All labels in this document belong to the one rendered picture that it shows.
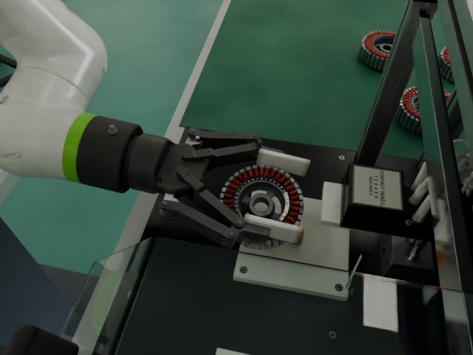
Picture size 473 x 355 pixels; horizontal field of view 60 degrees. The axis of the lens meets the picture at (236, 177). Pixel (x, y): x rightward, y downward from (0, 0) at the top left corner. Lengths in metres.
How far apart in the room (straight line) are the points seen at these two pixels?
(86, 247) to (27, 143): 1.05
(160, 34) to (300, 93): 1.71
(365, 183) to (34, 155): 0.39
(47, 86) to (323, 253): 0.42
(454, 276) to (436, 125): 0.14
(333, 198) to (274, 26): 0.62
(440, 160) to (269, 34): 0.72
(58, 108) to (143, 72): 1.66
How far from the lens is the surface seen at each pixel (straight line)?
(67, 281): 1.51
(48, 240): 1.64
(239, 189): 0.55
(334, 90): 0.88
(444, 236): 0.33
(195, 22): 2.57
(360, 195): 0.48
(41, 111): 0.56
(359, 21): 1.11
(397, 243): 0.57
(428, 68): 0.46
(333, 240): 0.60
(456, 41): 0.41
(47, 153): 0.54
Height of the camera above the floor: 1.29
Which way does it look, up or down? 51 degrees down
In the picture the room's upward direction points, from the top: straight up
